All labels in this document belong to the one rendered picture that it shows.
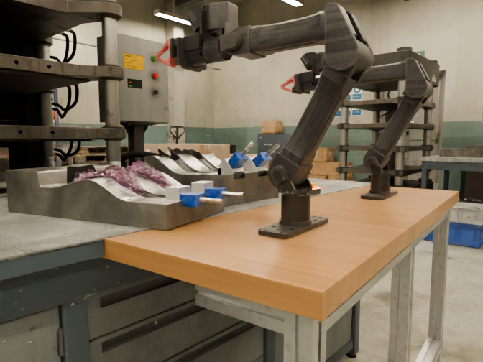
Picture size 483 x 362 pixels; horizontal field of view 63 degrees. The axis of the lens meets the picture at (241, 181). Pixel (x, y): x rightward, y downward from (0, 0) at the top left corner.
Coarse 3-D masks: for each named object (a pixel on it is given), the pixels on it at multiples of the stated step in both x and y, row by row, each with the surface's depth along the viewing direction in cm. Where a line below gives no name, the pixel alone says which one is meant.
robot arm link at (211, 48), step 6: (216, 30) 90; (222, 30) 90; (216, 36) 94; (204, 42) 92; (210, 42) 91; (216, 42) 89; (204, 48) 92; (210, 48) 91; (216, 48) 89; (204, 54) 92; (210, 54) 91; (216, 54) 90; (222, 54) 90; (228, 54) 91; (210, 60) 93; (216, 60) 92; (222, 60) 92
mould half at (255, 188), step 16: (144, 160) 133; (160, 160) 127; (192, 160) 136; (208, 160) 141; (176, 176) 122; (192, 176) 117; (208, 176) 112; (224, 176) 109; (256, 176) 119; (256, 192) 120; (272, 192) 126
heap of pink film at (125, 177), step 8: (104, 168) 99; (112, 168) 95; (120, 168) 96; (128, 168) 105; (136, 168) 105; (144, 168) 105; (152, 168) 108; (80, 176) 101; (88, 176) 96; (96, 176) 97; (104, 176) 94; (112, 176) 94; (120, 176) 94; (128, 176) 95; (144, 176) 102; (152, 176) 104; (160, 176) 103; (120, 184) 92; (128, 184) 93; (136, 184) 93; (160, 184) 102; (168, 184) 104; (144, 192) 93
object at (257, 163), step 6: (276, 144) 116; (270, 150) 118; (258, 156) 119; (264, 156) 119; (270, 156) 121; (246, 162) 122; (252, 162) 121; (258, 162) 120; (264, 162) 121; (246, 168) 123; (252, 168) 121; (258, 168) 121; (264, 168) 123; (258, 174) 123
